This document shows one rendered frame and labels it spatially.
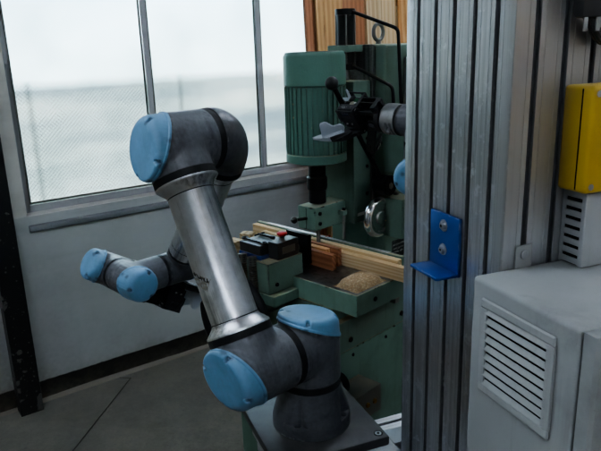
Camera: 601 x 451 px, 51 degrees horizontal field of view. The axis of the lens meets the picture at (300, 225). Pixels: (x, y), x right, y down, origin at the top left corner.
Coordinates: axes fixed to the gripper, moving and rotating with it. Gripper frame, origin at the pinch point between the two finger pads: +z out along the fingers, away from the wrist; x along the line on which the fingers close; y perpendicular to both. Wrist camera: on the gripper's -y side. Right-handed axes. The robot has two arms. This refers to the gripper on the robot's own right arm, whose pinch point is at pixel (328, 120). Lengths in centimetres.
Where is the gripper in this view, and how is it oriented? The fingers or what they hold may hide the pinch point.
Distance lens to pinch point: 169.7
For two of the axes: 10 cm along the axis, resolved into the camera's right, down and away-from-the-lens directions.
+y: -4.5, -6.3, -6.3
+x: -5.4, 7.6, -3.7
